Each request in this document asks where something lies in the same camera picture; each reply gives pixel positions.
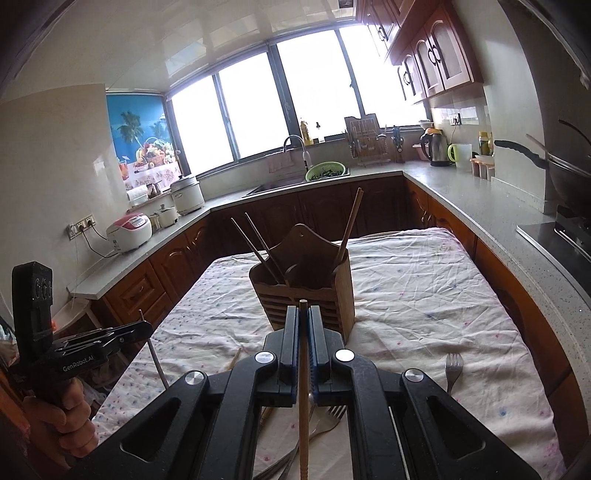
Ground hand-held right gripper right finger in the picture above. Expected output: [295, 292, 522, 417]
[307, 305, 543, 480]

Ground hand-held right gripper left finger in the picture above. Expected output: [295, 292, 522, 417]
[65, 305, 301, 480]

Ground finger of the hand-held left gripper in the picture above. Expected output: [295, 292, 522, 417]
[99, 320, 154, 352]

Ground wooden utensil holder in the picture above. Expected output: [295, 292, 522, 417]
[248, 224, 356, 344]

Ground person's left hand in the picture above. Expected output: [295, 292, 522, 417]
[21, 376, 100, 467]

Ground metal fork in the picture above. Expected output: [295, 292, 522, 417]
[255, 404, 348, 480]
[444, 353, 465, 395]

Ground white and red rice cooker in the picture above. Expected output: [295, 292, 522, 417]
[106, 213, 153, 254]

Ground white floral tablecloth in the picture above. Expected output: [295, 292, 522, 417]
[90, 227, 566, 480]

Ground small white appliance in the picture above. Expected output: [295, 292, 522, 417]
[150, 203, 178, 229]

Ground brown lower cabinets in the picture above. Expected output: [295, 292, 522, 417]
[69, 173, 578, 416]

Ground brown cabinets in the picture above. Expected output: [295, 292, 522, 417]
[69, 173, 578, 416]
[355, 0, 483, 104]

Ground white round cooker pot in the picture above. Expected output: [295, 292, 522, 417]
[170, 174, 205, 216]

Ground green colander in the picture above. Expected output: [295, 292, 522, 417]
[305, 161, 347, 182]

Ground curved sink faucet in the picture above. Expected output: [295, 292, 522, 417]
[281, 135, 312, 171]

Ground grey kitchen countertop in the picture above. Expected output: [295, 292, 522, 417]
[67, 168, 591, 342]

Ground dish drying rack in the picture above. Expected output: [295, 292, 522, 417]
[344, 115, 391, 168]

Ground steel electric kettle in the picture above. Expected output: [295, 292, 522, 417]
[420, 127, 455, 168]

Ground large kitchen window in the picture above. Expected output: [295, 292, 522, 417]
[164, 23, 428, 178]

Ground spice jar set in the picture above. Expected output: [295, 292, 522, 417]
[470, 154, 496, 181]

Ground gas stove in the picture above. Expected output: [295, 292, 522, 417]
[516, 205, 591, 273]

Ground black wok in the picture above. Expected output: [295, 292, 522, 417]
[494, 140, 591, 208]

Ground wooden spatula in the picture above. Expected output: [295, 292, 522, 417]
[525, 133, 550, 160]

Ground brown upper cabinets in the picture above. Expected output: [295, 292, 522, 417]
[355, 0, 483, 104]

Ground glass wok lid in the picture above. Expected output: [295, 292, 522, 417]
[547, 119, 591, 178]

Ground range hood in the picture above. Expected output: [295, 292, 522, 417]
[499, 0, 591, 93]

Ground black power cable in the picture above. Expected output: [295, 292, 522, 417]
[83, 228, 116, 259]

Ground beach and fruit wall poster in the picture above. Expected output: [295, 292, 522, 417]
[106, 90, 183, 192]

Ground white jug green handle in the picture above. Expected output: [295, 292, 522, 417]
[447, 143, 474, 168]

